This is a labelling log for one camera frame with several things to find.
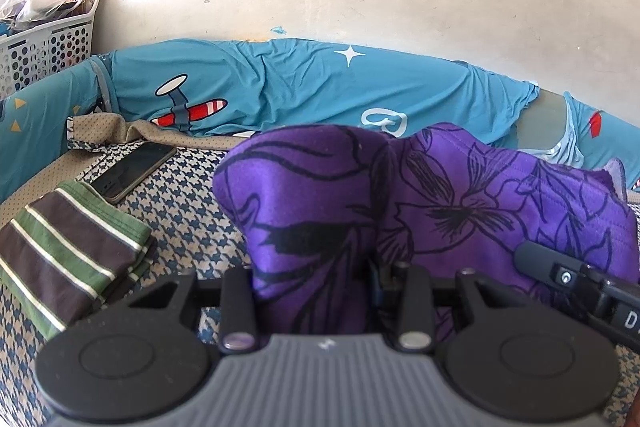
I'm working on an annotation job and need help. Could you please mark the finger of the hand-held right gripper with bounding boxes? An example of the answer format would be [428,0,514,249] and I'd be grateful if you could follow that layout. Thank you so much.
[512,241,640,349]

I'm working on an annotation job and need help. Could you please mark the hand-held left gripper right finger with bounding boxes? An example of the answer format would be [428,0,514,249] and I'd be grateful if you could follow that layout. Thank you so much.
[369,259,505,354]

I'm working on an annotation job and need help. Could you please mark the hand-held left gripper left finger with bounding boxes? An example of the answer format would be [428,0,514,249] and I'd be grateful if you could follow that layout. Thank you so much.
[127,266,260,354]

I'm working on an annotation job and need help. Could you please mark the purple floral shirt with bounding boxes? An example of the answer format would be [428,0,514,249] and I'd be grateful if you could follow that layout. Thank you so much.
[212,122,640,343]

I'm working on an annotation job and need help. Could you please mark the pale blue cloth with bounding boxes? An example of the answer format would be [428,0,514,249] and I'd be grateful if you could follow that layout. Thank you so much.
[522,92,587,166]

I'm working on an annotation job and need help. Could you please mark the black smartphone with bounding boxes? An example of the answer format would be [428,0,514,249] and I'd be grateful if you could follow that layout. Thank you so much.
[90,142,179,206]

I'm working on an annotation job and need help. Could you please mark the green striped garment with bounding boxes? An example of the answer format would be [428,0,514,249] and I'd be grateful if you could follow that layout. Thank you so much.
[0,181,157,342]

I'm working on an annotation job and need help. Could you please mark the blue cartoon print cover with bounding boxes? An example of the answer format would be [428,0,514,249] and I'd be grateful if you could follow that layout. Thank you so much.
[0,38,640,205]

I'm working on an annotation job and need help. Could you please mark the white perforated basket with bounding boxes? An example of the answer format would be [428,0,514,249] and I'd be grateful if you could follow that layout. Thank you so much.
[0,0,107,102]

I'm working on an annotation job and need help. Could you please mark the clear plastic bag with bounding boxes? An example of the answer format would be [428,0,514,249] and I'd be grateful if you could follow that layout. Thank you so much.
[0,0,86,32]

